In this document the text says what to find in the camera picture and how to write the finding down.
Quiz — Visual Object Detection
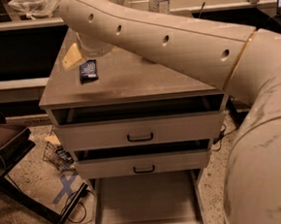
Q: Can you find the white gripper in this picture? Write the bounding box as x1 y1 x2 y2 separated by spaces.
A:
62 33 113 70

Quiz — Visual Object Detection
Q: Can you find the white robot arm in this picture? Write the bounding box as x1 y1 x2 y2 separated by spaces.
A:
59 0 281 224

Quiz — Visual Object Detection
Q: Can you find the grey drawer cabinet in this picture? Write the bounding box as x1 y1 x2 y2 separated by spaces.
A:
31 7 248 224

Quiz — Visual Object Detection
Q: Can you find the open bottom drawer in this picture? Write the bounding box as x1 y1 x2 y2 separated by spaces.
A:
92 170 205 224

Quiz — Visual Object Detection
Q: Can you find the clear plastic bag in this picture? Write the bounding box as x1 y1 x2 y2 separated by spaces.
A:
8 0 60 19

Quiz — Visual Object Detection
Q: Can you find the clear water bottle on cabinet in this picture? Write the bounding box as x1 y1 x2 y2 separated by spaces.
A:
148 0 172 16

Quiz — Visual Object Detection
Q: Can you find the brown chair seat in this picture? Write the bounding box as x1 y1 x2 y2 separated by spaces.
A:
0 112 35 179

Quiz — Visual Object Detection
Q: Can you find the blue tape cross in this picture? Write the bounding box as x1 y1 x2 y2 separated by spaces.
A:
52 172 78 205

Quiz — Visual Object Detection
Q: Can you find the top drawer with black handle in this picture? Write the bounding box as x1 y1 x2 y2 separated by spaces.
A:
50 94 229 154

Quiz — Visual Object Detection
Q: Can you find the drawer with black handle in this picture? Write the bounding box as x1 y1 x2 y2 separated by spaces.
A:
75 139 210 179
50 94 229 154

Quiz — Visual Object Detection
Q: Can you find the wire basket on floor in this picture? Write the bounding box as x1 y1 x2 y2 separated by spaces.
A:
43 142 74 172

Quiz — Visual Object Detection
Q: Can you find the black floor cable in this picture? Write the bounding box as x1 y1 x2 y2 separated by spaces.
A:
54 187 95 224

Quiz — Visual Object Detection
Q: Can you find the middle drawer with black handle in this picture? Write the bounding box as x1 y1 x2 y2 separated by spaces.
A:
75 139 210 179

